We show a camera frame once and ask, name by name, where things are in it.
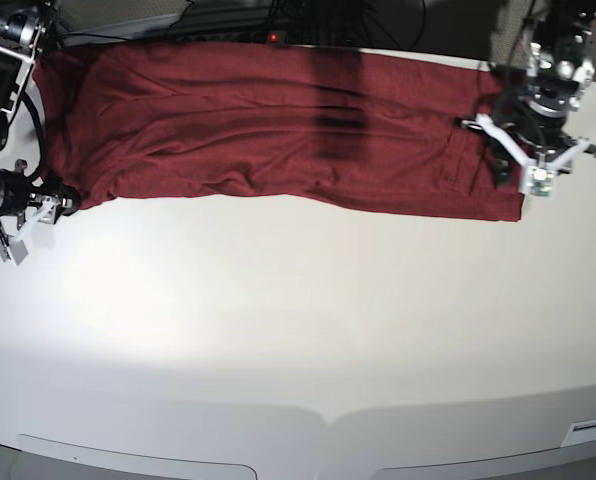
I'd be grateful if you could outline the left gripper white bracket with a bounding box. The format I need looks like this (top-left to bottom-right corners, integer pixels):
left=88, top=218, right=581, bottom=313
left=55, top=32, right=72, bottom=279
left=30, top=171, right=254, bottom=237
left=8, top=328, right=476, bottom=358
left=460, top=97, right=596, bottom=196

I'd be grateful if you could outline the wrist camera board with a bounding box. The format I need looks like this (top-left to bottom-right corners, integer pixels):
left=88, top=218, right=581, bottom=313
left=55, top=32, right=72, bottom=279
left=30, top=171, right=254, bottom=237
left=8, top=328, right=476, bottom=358
left=526, top=167, right=555, bottom=197
left=0, top=240, right=29, bottom=266

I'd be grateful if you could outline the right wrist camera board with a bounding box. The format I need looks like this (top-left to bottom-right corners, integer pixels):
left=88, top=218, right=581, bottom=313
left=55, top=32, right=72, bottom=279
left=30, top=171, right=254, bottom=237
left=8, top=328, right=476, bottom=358
left=0, top=240, right=29, bottom=266

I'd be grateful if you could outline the dark red long-sleeve shirt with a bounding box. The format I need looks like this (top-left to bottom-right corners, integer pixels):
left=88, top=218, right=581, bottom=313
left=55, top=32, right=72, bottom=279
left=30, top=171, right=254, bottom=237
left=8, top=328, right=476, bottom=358
left=33, top=42, right=523, bottom=222

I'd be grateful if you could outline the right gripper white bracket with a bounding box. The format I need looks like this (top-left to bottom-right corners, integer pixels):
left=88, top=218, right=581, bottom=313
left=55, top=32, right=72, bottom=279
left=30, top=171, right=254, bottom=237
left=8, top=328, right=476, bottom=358
left=0, top=175, right=81, bottom=243

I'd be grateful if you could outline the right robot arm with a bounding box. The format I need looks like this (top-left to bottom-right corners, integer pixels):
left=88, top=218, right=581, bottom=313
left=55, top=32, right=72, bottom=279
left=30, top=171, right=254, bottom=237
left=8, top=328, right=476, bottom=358
left=0, top=1, right=81, bottom=265

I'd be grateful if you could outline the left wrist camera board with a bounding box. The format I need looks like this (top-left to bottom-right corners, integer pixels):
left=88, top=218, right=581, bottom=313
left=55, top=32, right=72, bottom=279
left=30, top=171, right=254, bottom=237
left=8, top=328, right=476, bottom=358
left=526, top=167, right=555, bottom=197

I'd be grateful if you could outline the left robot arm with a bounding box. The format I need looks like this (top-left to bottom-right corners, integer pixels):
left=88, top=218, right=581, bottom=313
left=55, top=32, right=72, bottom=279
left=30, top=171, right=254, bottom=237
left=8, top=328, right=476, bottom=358
left=460, top=1, right=596, bottom=197

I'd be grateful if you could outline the white power strip red switch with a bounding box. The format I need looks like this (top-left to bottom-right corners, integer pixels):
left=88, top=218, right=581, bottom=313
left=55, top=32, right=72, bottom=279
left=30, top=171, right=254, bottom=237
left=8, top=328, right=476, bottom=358
left=175, top=30, right=287, bottom=44

